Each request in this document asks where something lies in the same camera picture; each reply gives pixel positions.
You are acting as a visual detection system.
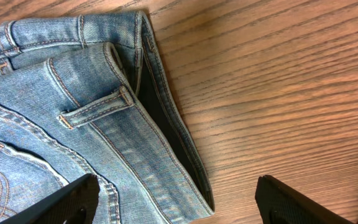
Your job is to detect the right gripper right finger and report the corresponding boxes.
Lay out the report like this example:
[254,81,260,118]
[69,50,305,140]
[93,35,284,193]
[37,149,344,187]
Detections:
[255,175,352,224]

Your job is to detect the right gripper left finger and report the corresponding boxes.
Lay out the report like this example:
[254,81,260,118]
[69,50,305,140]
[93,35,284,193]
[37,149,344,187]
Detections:
[1,174,100,224]

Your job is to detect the blue denim jeans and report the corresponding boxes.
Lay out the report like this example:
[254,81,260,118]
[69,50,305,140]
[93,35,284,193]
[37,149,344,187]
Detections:
[0,11,215,223]

